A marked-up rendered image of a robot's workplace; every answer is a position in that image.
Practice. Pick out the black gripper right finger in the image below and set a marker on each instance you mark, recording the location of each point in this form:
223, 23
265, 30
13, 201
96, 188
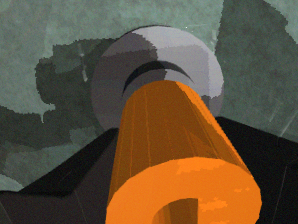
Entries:
273, 162

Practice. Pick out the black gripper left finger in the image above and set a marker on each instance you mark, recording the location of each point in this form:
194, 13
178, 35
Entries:
73, 193

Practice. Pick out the orange knob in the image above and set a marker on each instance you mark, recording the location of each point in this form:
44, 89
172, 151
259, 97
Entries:
174, 165

